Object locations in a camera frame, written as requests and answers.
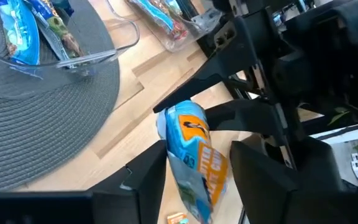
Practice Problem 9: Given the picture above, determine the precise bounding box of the green purple granola bar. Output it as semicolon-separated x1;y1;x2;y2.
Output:
26;0;85;62

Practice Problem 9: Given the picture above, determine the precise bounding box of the grey woven placemat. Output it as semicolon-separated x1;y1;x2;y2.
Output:
0;0;121;191

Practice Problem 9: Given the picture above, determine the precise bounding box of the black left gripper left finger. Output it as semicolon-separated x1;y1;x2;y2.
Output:
88;139;168;224

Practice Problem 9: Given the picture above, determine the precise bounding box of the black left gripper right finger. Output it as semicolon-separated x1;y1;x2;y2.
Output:
229;139;349;224

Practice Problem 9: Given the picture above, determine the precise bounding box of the clear plastic bin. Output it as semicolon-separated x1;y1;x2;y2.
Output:
0;0;141;77
124;0;223;53

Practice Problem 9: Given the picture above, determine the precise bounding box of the blue orange green granola bar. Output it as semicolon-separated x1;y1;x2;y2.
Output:
156;100;229;224

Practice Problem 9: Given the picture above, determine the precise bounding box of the red pink granola bar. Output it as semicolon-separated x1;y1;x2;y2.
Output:
129;0;189;41

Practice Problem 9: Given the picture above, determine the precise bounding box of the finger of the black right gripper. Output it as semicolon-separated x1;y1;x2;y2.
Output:
204;98;288;139
152;15;260;114

